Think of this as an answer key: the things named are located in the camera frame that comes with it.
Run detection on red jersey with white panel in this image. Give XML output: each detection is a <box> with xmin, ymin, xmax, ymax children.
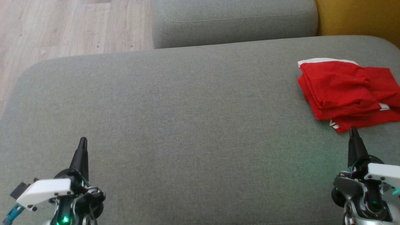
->
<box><xmin>330</xmin><ymin>66</ymin><xmax>400</xmax><ymax>134</ymax></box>

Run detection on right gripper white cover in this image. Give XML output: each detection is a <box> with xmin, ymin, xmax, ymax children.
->
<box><xmin>347</xmin><ymin>126</ymin><xmax>400</xmax><ymax>182</ymax></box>

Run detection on large grey fabric sofa ottoman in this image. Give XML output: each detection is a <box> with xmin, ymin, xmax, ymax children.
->
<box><xmin>0</xmin><ymin>35</ymin><xmax>400</xmax><ymax>225</ymax></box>

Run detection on left camera cable teal plug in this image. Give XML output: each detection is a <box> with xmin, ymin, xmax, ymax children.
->
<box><xmin>4</xmin><ymin>204</ymin><xmax>26</xmax><ymax>225</ymax></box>

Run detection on red shorts with 23 print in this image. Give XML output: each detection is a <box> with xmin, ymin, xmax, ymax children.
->
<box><xmin>297</xmin><ymin>58</ymin><xmax>390</xmax><ymax>121</ymax></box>

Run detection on yellow sofa back cushion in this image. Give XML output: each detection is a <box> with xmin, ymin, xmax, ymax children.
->
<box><xmin>315</xmin><ymin>0</ymin><xmax>400</xmax><ymax>49</ymax></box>

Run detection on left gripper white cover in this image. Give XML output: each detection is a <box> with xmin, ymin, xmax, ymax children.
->
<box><xmin>16</xmin><ymin>137</ymin><xmax>95</xmax><ymax>211</ymax></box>

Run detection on grey sofa seat cushion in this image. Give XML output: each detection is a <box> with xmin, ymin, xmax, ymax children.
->
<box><xmin>152</xmin><ymin>0</ymin><xmax>319</xmax><ymax>49</ymax></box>

